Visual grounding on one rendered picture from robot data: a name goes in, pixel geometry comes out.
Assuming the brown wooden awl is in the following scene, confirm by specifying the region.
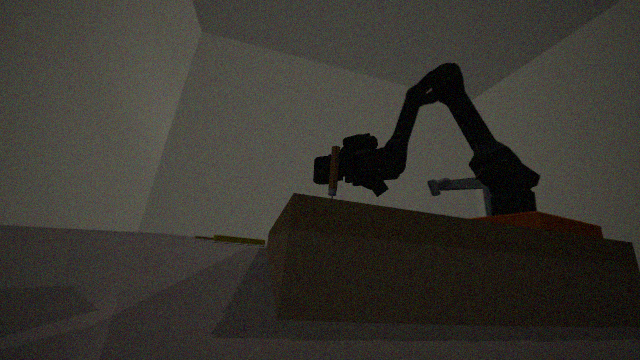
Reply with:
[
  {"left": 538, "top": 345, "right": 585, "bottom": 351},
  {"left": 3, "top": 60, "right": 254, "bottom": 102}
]
[{"left": 328, "top": 146, "right": 340, "bottom": 199}]

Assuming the yellow flat bar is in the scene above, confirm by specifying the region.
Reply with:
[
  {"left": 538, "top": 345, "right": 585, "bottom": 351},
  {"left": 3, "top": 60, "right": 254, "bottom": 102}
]
[{"left": 213, "top": 235, "right": 265, "bottom": 246}]

